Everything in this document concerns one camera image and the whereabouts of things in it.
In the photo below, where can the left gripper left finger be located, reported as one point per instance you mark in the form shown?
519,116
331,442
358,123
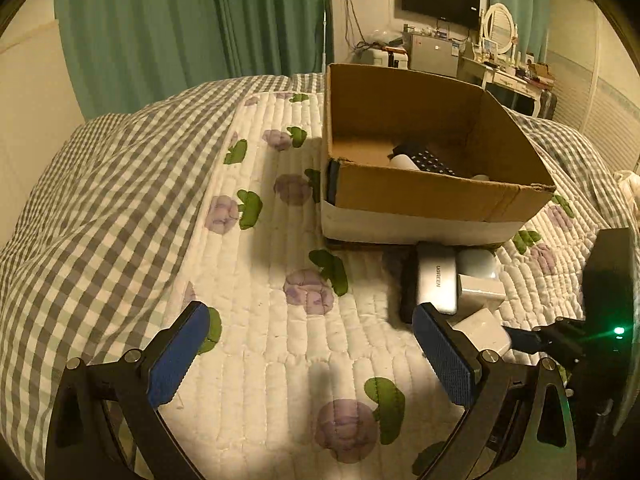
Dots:
82,443

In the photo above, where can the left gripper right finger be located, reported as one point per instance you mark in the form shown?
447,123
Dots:
445,354

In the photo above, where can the large white power adapter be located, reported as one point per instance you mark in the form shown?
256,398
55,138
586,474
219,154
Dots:
485,332

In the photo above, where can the light blue earbuds case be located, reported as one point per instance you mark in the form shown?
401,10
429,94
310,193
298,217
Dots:
478,263

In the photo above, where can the white power bank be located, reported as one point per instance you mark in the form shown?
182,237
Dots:
437,282

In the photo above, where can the small white plug charger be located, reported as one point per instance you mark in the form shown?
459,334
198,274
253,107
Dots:
478,293

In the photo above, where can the grey checkered duvet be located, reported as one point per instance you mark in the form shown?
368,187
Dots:
89,270

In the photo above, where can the cream crumpled comforter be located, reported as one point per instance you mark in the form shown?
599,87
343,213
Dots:
629,184

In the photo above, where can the floral quilted blanket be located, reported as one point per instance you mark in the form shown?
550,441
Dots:
301,376

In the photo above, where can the black remote control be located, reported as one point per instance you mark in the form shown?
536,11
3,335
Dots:
424,159

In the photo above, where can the white louvred wardrobe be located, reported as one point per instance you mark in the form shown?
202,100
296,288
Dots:
596,82

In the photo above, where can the cardboard box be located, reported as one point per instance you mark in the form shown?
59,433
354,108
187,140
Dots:
500,180

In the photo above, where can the white cylindrical bottle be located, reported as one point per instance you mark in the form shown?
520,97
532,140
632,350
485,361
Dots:
404,162

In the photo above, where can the white dressing table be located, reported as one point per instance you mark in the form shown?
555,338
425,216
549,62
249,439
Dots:
544,101

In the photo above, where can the silver mini fridge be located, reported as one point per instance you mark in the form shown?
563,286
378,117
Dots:
432,55

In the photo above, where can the oval white vanity mirror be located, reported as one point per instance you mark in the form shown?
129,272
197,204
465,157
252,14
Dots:
498,33

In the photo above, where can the white suitcase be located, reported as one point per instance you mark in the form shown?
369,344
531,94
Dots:
385,57

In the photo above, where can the large green curtain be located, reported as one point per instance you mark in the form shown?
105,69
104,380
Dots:
124,54

